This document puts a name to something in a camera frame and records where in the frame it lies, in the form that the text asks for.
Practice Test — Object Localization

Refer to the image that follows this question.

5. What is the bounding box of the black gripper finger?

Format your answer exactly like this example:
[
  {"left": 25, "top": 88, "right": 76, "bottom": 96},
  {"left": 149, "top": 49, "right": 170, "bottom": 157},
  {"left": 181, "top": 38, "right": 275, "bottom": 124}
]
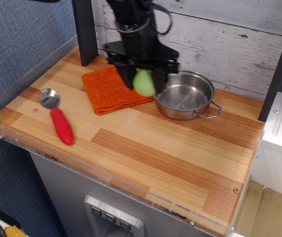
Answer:
[
  {"left": 115, "top": 63, "right": 137, "bottom": 90},
  {"left": 152, "top": 69, "right": 168, "bottom": 94}
]

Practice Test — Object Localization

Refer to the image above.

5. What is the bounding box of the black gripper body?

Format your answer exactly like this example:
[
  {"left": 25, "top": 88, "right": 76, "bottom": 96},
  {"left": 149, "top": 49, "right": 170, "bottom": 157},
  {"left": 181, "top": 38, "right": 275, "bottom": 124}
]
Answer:
[{"left": 102, "top": 27, "right": 179, "bottom": 74}]

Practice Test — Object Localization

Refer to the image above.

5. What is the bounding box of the green pear-shaped toy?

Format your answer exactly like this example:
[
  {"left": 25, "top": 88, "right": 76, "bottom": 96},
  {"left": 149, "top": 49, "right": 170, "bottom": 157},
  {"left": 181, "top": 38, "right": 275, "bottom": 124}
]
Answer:
[{"left": 132, "top": 69, "right": 156, "bottom": 97}]

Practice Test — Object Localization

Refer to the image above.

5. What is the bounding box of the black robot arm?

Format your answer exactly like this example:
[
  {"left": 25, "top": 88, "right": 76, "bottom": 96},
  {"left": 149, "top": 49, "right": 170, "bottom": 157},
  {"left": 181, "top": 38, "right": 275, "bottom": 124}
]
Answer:
[{"left": 102, "top": 0, "right": 179, "bottom": 94}]

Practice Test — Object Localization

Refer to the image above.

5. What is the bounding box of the orange knitted cloth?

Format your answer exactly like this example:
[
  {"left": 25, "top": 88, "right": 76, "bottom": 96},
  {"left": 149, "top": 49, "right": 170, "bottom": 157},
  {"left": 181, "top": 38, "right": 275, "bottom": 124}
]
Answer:
[{"left": 81, "top": 66, "right": 154, "bottom": 115}]

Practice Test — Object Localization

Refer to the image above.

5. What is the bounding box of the grey cabinet with dispenser panel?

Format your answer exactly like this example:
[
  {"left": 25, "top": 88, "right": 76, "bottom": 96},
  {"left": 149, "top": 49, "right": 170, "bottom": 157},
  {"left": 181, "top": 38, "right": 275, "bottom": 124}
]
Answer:
[{"left": 31, "top": 154, "right": 208, "bottom": 237}]

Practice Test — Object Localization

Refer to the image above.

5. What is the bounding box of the white ridged appliance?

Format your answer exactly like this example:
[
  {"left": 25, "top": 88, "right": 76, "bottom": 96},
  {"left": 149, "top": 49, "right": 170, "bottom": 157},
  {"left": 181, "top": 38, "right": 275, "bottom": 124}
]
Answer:
[{"left": 250, "top": 92, "right": 282, "bottom": 194}]

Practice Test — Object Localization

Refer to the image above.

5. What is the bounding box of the clear acrylic table guard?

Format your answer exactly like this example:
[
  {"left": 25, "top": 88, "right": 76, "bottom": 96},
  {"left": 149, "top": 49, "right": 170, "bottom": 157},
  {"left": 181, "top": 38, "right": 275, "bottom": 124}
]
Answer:
[{"left": 0, "top": 38, "right": 264, "bottom": 237}]

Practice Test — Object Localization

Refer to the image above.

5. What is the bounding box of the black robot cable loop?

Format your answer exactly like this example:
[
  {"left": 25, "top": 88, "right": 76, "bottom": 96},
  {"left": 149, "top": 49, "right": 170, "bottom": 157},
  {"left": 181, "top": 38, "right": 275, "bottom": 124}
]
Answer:
[{"left": 150, "top": 2, "right": 173, "bottom": 36}]

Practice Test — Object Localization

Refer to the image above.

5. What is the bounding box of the silver pot with handles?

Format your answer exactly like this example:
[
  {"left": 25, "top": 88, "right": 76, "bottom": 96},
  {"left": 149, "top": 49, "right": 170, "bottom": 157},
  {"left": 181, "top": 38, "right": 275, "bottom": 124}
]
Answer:
[{"left": 154, "top": 71, "right": 222, "bottom": 120}]

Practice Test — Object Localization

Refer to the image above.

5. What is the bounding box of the left dark vertical post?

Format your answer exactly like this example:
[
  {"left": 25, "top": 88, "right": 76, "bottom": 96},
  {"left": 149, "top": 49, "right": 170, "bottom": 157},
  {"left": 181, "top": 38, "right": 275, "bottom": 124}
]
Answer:
[{"left": 72, "top": 0, "right": 99, "bottom": 66}]

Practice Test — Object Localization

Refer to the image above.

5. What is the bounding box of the dark vertical post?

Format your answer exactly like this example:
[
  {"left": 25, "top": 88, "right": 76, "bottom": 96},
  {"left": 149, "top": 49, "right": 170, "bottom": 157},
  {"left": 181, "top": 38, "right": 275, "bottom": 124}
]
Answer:
[
  {"left": 72, "top": 0, "right": 99, "bottom": 66},
  {"left": 258, "top": 53, "right": 282, "bottom": 122}
]

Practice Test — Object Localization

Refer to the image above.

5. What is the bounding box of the red-handled metal spoon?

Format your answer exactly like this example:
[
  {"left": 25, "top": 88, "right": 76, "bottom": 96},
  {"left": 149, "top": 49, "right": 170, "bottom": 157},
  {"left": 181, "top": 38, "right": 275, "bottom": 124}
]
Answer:
[{"left": 40, "top": 88, "right": 74, "bottom": 145}]

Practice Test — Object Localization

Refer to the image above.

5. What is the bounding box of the right dark vertical post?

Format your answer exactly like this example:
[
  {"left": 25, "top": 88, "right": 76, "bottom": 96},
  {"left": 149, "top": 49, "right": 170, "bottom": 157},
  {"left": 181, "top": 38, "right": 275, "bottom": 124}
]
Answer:
[{"left": 258, "top": 53, "right": 282, "bottom": 122}]

